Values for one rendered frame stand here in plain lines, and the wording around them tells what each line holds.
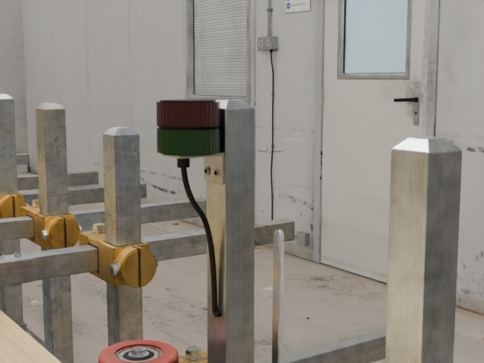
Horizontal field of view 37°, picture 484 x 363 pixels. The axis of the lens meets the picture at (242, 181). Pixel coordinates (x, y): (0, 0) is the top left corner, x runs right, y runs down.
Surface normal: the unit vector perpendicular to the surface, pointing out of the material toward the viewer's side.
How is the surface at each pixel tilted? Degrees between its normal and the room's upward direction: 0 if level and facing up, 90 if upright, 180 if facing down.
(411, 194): 90
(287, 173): 90
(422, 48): 90
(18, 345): 0
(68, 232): 90
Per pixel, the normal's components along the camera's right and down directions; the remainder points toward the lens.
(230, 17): -0.83, 0.07
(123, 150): 0.57, 0.11
